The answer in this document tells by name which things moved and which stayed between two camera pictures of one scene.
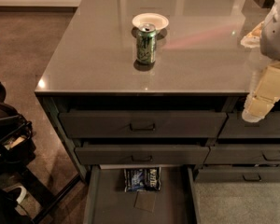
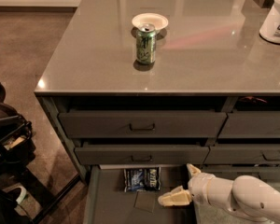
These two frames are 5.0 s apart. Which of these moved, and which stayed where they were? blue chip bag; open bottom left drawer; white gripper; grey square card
Moved: white gripper
Stayed: grey square card; blue chip bag; open bottom left drawer
